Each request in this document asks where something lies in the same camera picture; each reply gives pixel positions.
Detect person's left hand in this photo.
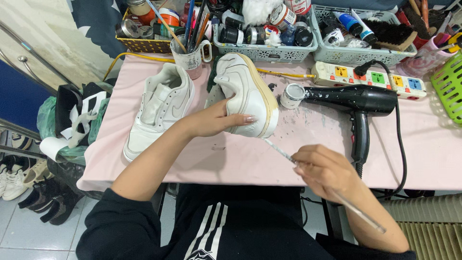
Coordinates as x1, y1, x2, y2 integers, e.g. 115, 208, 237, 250
183, 97, 259, 138

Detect person's right hand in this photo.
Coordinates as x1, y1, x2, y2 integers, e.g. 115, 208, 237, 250
291, 144, 362, 203

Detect thin paint-stained paintbrush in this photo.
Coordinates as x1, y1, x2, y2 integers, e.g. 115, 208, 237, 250
261, 138, 387, 234

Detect white sneaker with tan sole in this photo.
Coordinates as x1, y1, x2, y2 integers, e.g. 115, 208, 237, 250
205, 52, 280, 139

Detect pink table cloth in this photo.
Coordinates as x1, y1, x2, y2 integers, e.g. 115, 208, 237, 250
76, 53, 462, 192

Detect small white paint jar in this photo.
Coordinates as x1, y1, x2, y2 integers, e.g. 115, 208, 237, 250
280, 83, 307, 110

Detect black hair dryer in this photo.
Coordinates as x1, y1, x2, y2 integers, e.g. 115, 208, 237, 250
302, 85, 398, 167

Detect white power strip colourful sockets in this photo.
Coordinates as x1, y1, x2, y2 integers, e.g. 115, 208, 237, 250
311, 61, 427, 101

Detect pale blue basket of tubes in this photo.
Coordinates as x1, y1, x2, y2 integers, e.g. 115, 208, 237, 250
311, 4, 418, 67

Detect pale blue basket of jars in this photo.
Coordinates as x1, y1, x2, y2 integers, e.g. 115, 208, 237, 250
212, 13, 319, 63

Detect black round lid jar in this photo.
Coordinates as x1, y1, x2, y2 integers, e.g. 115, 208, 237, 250
295, 28, 314, 48

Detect small blue bottle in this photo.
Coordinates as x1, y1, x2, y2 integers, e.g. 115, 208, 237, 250
280, 24, 297, 47

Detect beige ribbed heater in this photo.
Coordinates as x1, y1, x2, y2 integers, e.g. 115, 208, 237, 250
382, 193, 462, 260

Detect black jar with silver label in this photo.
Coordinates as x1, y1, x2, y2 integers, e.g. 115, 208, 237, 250
245, 26, 267, 45

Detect white tube with black cap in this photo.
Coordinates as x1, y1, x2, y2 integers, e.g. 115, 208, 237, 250
350, 9, 378, 45

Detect black jar with white label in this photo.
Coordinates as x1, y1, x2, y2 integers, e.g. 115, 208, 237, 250
219, 26, 244, 45

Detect pink cup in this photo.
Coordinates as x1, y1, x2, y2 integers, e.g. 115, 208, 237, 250
396, 35, 458, 78

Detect wooden black-bristle shoe brush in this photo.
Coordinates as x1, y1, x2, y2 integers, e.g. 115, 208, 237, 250
362, 18, 418, 52

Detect white leather sneaker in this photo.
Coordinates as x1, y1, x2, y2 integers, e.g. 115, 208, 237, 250
123, 63, 196, 163

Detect white mug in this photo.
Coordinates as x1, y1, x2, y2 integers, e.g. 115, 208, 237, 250
169, 35, 213, 80

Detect white bottle with red label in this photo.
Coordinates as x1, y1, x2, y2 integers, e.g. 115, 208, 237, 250
285, 0, 312, 15

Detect white cotton wool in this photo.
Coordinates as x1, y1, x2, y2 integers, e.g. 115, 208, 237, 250
241, 0, 284, 26

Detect green plastic basket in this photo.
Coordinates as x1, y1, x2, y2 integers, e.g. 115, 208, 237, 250
430, 51, 462, 125

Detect bunch of brushes in mug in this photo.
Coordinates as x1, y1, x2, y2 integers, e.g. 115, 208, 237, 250
146, 0, 212, 54

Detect yellow woven basket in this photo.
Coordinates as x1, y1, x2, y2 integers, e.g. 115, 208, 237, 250
115, 6, 174, 54

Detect orange-lid jar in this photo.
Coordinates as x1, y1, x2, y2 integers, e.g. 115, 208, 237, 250
157, 7, 180, 27

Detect round metal tin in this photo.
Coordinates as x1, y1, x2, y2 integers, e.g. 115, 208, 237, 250
115, 18, 141, 39

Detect glass jar with metal lid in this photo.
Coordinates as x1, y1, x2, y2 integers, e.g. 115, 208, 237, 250
126, 0, 152, 16

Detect heap of bags and scraps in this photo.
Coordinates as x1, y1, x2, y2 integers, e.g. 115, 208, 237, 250
36, 82, 117, 170

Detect dark blue patterned curtain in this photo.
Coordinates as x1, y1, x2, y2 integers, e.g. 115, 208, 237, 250
66, 0, 130, 60

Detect row of shoes on floor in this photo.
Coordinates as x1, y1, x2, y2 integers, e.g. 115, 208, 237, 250
0, 132, 85, 226

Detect yellow cable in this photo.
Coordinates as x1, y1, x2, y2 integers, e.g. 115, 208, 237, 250
103, 52, 315, 82

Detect black hair dryer cable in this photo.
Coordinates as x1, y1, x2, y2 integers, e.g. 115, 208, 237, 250
353, 59, 408, 200

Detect metal rail rack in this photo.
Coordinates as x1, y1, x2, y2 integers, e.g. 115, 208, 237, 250
0, 20, 78, 159

